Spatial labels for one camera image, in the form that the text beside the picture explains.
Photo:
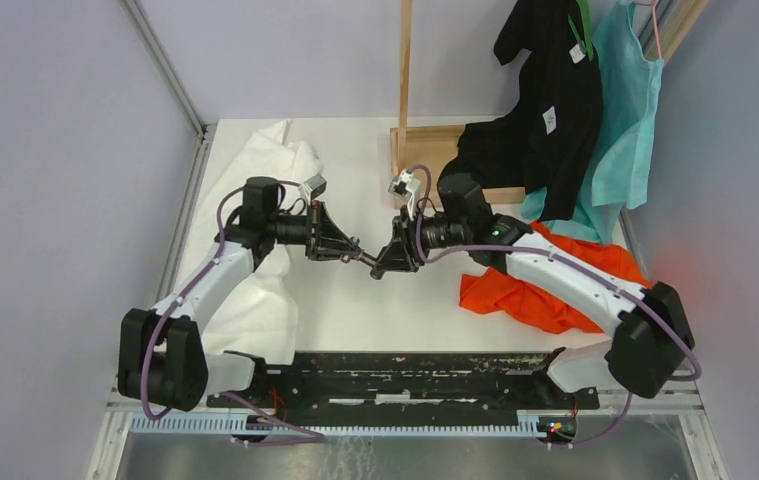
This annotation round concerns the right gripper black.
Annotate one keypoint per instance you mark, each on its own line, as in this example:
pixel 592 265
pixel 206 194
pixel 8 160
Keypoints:
pixel 403 247

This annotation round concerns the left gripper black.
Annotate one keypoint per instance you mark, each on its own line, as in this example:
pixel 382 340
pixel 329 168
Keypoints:
pixel 330 242

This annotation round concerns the dark metal faucet body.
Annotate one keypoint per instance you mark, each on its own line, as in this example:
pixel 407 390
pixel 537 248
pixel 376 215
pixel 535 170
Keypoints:
pixel 378 266

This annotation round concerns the small silver tee fitting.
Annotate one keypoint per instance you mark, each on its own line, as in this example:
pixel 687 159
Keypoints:
pixel 355 253

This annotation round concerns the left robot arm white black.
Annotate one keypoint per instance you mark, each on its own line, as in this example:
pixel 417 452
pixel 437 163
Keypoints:
pixel 162 361

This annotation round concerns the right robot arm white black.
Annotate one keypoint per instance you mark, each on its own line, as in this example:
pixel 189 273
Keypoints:
pixel 649 342

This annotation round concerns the wooden clothes rack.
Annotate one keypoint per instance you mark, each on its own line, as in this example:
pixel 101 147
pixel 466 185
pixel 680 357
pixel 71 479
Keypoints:
pixel 445 75

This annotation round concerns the orange cloth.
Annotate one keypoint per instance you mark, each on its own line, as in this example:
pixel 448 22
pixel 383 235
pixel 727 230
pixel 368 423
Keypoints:
pixel 494 292

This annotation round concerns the white towel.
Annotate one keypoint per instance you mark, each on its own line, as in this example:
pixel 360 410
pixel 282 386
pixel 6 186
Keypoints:
pixel 260 316

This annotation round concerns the black t-shirt hanging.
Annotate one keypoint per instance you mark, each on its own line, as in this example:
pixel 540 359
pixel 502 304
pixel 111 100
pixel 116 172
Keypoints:
pixel 544 144

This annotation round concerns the teal garment hanging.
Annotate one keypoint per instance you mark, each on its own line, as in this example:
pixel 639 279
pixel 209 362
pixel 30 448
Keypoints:
pixel 618 173

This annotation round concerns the green hanger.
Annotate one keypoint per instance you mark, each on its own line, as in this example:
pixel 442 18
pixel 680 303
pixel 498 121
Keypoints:
pixel 581 28

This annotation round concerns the pink hanger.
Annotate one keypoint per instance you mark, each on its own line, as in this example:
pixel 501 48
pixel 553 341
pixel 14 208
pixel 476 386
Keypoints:
pixel 650 36

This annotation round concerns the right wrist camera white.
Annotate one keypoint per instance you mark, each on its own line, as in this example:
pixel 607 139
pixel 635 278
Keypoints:
pixel 406 188

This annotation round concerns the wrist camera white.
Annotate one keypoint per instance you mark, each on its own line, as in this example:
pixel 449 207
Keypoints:
pixel 313 187
pixel 406 188

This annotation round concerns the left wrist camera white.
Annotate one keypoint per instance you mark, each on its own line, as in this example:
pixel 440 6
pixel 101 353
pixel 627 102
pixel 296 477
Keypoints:
pixel 313 187

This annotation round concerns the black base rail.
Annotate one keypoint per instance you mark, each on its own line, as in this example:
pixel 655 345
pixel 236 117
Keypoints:
pixel 402 389

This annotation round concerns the white cable duct strip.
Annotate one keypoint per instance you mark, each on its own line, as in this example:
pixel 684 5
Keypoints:
pixel 230 423

